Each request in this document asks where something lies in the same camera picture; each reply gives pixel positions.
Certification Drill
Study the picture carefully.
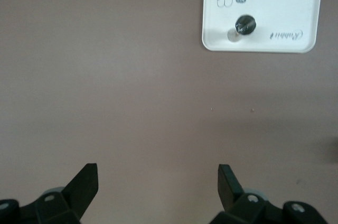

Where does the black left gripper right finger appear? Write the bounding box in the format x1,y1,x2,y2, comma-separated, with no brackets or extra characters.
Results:
208,164,328,224

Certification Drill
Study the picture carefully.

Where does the cream rabbit print tray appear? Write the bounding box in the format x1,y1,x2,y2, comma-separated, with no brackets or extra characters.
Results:
201,0,324,54

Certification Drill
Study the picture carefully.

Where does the metal jigger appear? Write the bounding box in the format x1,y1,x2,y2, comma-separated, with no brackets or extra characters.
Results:
227,14,257,43

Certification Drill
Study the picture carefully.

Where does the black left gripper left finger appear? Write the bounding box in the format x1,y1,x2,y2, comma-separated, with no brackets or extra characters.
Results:
0,163,99,224

